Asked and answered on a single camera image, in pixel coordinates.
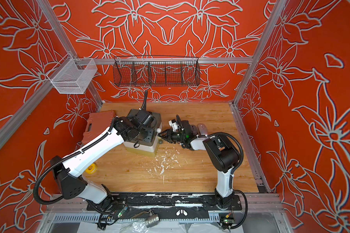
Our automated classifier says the yellow tape roll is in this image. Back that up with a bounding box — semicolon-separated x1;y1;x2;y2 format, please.
85;163;97;174

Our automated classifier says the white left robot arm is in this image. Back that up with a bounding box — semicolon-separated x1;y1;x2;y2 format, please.
33;92;157;205

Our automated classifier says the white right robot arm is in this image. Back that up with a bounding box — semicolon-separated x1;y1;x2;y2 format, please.
158;116;244;209

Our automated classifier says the grey black computer mouse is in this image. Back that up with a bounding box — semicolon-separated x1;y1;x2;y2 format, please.
190;125;198;136

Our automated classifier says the black wire wall basket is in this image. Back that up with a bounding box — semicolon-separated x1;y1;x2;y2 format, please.
113;56;201;87

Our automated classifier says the white mesh wall basket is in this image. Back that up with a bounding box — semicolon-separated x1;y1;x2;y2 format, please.
45;53;97;94

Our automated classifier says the metal cylindrical fitting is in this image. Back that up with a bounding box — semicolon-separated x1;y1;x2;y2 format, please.
145;214;160;228

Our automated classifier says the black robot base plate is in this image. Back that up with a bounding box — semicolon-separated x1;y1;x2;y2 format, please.
87;192;243;223

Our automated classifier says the red plastic tool case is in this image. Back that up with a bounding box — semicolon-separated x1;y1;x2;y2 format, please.
82;110;116;145

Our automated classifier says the white pink computer mouse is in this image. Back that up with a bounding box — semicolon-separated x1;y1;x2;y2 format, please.
197;123;208;136

